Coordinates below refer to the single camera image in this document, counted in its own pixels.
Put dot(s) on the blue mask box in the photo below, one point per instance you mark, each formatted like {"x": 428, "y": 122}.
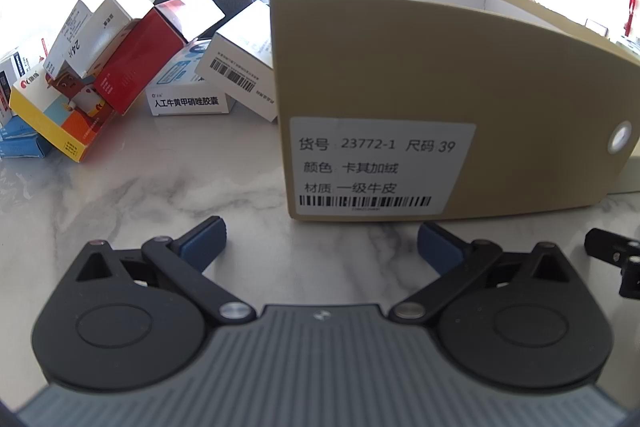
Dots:
{"x": 32, "y": 146}

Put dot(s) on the white box marked 24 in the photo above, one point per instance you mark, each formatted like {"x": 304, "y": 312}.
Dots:
{"x": 87, "y": 40}

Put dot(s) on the red white bandage box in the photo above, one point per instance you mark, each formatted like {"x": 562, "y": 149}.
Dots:
{"x": 165, "y": 30}

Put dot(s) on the white blue tooth medicine box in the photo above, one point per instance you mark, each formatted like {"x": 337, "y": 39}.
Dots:
{"x": 178, "y": 90}

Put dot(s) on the long white medicine box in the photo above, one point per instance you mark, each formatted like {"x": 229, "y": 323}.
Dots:
{"x": 238, "y": 61}

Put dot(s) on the yellow orange cartoon box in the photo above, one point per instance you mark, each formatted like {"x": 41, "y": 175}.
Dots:
{"x": 69, "y": 123}

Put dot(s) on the small white blue medicine box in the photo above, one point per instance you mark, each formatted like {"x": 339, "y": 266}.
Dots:
{"x": 12, "y": 68}

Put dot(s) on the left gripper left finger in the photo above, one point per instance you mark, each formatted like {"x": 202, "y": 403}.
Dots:
{"x": 124, "y": 319}

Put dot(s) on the tan cardboard shoe box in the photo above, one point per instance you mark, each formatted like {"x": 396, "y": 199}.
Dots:
{"x": 447, "y": 109}

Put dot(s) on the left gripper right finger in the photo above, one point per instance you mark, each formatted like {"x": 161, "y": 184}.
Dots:
{"x": 519, "y": 321}

